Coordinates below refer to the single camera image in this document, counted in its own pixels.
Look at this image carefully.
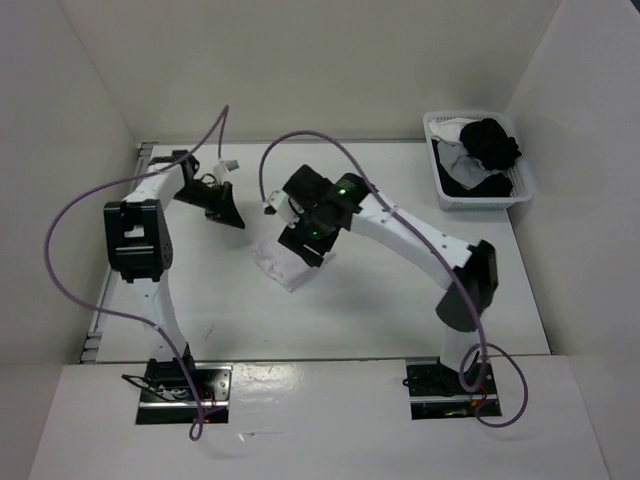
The white plastic laundry basket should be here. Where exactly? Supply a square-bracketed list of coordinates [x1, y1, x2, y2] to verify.
[423, 111, 534, 211]

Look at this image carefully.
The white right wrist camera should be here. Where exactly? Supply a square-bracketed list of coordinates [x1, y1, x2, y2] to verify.
[263, 190, 298, 224]

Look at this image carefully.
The purple cable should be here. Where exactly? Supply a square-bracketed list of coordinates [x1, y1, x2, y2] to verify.
[43, 104, 239, 441]
[258, 130, 529, 427]

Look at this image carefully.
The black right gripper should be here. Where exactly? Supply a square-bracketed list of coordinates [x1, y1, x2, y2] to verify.
[278, 205, 341, 267]

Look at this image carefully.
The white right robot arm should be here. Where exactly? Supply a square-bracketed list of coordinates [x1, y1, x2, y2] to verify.
[265, 165, 499, 393]

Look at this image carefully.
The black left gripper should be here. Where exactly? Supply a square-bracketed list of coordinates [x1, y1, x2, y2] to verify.
[173, 181, 245, 230]

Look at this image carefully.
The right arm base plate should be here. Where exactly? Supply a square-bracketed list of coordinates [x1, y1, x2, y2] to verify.
[402, 359, 502, 420]

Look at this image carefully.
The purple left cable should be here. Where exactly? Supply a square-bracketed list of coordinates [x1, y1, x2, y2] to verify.
[43, 104, 239, 441]

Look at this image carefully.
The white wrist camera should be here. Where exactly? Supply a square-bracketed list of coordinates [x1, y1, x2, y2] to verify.
[263, 190, 298, 224]
[213, 160, 239, 180]

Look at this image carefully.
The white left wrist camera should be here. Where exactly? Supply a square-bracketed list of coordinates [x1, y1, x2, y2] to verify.
[213, 160, 239, 180]

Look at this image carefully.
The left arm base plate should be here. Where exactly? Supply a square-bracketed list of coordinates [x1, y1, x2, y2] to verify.
[131, 363, 233, 425]

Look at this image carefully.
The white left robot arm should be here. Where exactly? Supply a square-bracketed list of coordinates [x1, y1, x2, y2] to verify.
[103, 150, 245, 400]

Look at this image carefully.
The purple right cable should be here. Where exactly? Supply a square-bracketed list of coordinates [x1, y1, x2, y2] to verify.
[258, 130, 529, 427]

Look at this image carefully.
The white tank top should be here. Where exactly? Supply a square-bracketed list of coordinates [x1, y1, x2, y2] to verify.
[252, 237, 316, 292]

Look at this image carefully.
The black garment in basket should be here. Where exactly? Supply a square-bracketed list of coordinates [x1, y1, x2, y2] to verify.
[432, 118, 522, 198]

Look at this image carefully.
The white garment in basket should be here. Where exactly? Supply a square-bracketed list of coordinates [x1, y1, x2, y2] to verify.
[428, 117, 474, 145]

